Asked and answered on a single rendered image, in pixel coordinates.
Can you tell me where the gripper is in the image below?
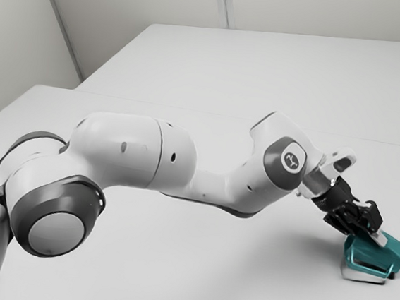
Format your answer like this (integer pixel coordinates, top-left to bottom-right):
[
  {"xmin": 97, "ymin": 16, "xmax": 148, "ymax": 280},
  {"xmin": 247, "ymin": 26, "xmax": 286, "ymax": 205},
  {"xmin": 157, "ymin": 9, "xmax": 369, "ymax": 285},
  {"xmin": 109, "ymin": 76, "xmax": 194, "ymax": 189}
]
[{"xmin": 307, "ymin": 174, "xmax": 394, "ymax": 248}]

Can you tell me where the teal faceted mug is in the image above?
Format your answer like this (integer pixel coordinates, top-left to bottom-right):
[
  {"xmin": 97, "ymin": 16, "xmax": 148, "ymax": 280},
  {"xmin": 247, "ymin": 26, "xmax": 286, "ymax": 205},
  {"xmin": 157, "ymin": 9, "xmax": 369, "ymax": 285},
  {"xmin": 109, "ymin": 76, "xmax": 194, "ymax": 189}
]
[{"xmin": 339, "ymin": 226, "xmax": 400, "ymax": 286}]

